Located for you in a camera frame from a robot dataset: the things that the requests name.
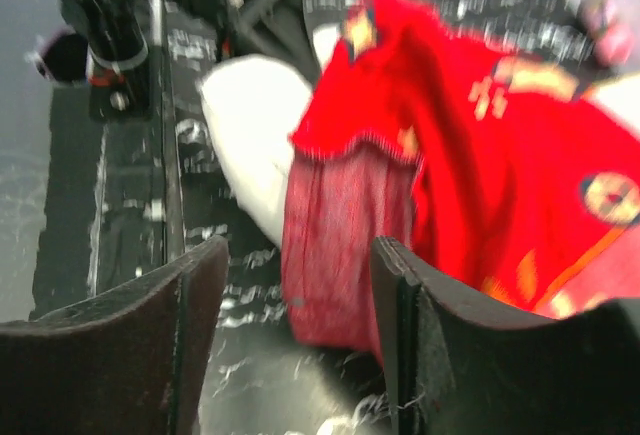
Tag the pink whiteboard marker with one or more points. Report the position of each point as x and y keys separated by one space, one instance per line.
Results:
x=612 y=36

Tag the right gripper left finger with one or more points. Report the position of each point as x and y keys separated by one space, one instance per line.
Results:
x=131 y=360

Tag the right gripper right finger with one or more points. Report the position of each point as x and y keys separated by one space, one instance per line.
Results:
x=459 y=362

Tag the small yellow-framed whiteboard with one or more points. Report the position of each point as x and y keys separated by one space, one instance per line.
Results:
x=619 y=96

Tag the red patterned pillowcase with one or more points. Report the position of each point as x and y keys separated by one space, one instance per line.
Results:
x=501 y=171

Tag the white pillow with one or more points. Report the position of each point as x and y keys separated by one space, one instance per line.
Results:
x=251 y=105

